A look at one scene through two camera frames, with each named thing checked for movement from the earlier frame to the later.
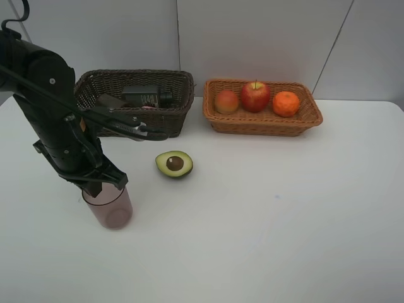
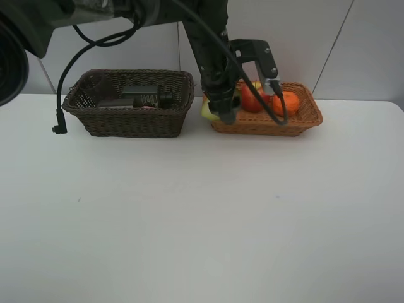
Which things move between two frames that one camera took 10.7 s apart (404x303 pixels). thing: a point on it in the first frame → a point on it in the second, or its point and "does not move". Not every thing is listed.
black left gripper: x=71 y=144 → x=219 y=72
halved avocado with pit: x=174 y=163 → x=206 y=112
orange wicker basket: x=260 y=108 does not move
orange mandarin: x=285 y=104 does not move
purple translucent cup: x=112 y=207 → x=98 y=81
